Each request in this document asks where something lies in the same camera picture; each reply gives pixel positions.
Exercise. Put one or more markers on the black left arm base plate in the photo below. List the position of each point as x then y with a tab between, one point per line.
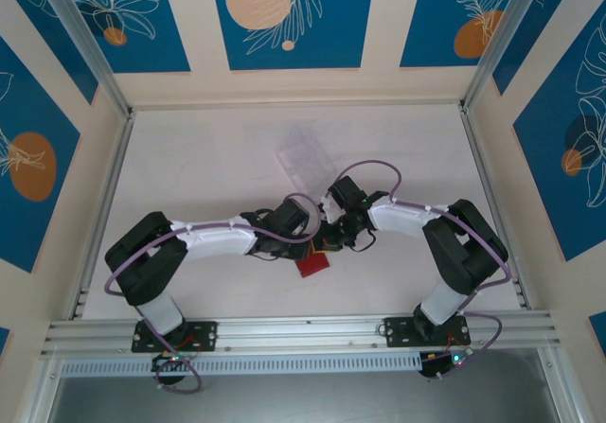
206	335

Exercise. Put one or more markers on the black left controller board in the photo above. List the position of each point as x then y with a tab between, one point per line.
165	361

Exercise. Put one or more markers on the clear acrylic card stand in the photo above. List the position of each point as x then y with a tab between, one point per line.
303	158

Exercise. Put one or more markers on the black right controller board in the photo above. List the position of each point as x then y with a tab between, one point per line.
442	364

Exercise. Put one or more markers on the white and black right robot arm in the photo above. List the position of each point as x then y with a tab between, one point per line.
402	219

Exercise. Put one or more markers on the red card holder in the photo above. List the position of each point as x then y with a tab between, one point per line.
313	264

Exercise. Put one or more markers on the aluminium mounting rail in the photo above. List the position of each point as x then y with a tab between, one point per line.
308	330

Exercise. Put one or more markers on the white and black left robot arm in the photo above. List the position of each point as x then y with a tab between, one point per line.
218	238

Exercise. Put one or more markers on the blue floral wall panel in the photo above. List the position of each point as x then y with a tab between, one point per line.
142	25
38	30
554	25
426	25
28	125
331	40
544	181

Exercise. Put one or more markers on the black controller board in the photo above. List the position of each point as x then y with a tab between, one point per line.
165	361
442	364

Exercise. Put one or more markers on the aluminium side rail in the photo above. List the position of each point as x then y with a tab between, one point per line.
492	205
118	158

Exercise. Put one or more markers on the aluminium frame post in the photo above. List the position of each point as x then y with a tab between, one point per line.
516	30
85	40

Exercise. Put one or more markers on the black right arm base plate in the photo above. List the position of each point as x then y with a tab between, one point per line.
397	330

